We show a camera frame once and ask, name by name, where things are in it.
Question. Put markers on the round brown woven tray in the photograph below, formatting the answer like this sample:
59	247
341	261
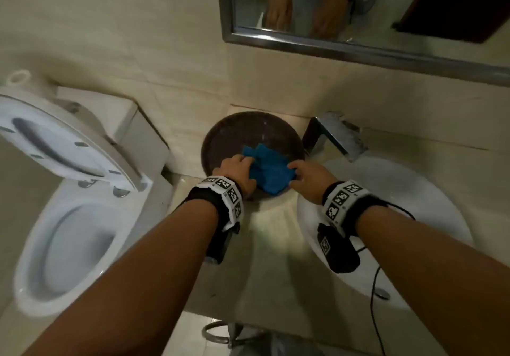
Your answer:
239	136

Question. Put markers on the white ceramic sink basin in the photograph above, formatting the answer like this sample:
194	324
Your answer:
410	196

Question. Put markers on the person's right forearm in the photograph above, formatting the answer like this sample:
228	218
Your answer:
434	284

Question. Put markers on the chrome sink overflow cap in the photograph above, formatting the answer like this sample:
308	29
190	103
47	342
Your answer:
382	294

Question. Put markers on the person's left fingers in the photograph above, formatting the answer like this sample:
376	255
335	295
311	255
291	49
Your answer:
245	161

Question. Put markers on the chrome sink faucet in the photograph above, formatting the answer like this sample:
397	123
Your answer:
338	134

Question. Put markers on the black marker wrist camera band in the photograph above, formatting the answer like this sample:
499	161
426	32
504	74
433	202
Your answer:
344	208
229	202

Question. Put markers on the small white round object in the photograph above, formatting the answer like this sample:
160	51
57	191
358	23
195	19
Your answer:
18	77

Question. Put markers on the person's left forearm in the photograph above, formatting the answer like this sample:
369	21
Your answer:
139	284

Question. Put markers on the person's right hand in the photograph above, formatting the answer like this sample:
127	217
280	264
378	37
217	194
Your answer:
312	180

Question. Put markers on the person's right fingers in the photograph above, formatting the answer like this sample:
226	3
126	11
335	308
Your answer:
297	168

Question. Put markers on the white toilet bowl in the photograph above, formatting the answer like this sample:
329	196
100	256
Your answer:
75	244

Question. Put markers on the metal framed wall mirror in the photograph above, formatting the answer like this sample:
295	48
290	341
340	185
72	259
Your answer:
398	5

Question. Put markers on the white toilet seat lid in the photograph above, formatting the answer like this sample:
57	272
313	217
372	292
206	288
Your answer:
59	140

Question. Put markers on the person's left hand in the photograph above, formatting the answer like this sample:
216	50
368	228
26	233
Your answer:
235	172

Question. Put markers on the blue cleaning cloth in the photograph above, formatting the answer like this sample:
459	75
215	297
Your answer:
271	172

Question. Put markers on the white toilet tank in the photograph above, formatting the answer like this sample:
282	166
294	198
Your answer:
135	132

